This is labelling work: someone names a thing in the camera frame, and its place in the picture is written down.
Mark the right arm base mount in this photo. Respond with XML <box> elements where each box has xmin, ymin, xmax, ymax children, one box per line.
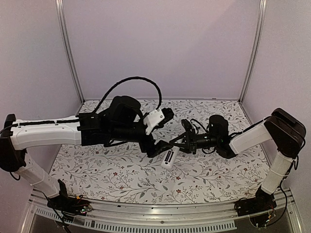
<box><xmin>234</xmin><ymin>187</ymin><xmax>277</xmax><ymax>228</ymax></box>

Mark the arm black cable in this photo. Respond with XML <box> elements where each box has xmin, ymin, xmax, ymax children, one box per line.
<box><xmin>190</xmin><ymin>118</ymin><xmax>211</xmax><ymax>133</ymax></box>
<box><xmin>91</xmin><ymin>77</ymin><xmax>162</xmax><ymax>115</ymax></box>

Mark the aluminium frame post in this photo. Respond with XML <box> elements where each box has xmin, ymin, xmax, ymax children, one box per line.
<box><xmin>55</xmin><ymin>0</ymin><xmax>85</xmax><ymax>103</ymax></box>
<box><xmin>239</xmin><ymin>0</ymin><xmax>267</xmax><ymax>104</ymax></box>

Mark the front aluminium rail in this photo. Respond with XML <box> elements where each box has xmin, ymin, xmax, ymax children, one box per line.
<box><xmin>21</xmin><ymin>189</ymin><xmax>304</xmax><ymax>233</ymax></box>

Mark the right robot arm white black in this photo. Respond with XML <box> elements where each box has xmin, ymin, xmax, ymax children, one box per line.
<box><xmin>170</xmin><ymin>108</ymin><xmax>307</xmax><ymax>212</ymax></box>

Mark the left aluminium frame post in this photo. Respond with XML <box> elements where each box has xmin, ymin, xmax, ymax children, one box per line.
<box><xmin>55</xmin><ymin>0</ymin><xmax>85</xmax><ymax>103</ymax></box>

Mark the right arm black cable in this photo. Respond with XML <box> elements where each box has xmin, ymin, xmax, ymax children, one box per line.
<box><xmin>190</xmin><ymin>118</ymin><xmax>211</xmax><ymax>133</ymax></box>

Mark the white remote control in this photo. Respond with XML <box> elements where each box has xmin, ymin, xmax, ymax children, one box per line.
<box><xmin>161</xmin><ymin>147</ymin><xmax>179</xmax><ymax>169</ymax></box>

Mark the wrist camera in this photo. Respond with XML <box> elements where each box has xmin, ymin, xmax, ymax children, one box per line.
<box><xmin>143</xmin><ymin>108</ymin><xmax>174</xmax><ymax>135</ymax></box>
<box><xmin>181</xmin><ymin>119</ymin><xmax>198</xmax><ymax>135</ymax></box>

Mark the right aluminium frame post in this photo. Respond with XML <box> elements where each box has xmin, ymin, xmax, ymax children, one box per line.
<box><xmin>239</xmin><ymin>0</ymin><xmax>267</xmax><ymax>104</ymax></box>

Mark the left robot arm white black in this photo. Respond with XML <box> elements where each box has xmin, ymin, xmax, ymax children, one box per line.
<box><xmin>0</xmin><ymin>96</ymin><xmax>174</xmax><ymax>211</ymax></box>

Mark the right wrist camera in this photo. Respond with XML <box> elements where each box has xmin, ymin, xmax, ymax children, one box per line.
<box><xmin>181</xmin><ymin>119</ymin><xmax>198</xmax><ymax>135</ymax></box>

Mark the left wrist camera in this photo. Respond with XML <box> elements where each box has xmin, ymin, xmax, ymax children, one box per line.
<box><xmin>143</xmin><ymin>108</ymin><xmax>174</xmax><ymax>135</ymax></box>

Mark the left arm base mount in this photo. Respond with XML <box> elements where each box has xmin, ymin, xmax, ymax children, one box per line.
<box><xmin>47</xmin><ymin>180</ymin><xmax>92</xmax><ymax>216</ymax></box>

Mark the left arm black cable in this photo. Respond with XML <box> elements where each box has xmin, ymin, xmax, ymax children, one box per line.
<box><xmin>91</xmin><ymin>77</ymin><xmax>162</xmax><ymax>115</ymax></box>

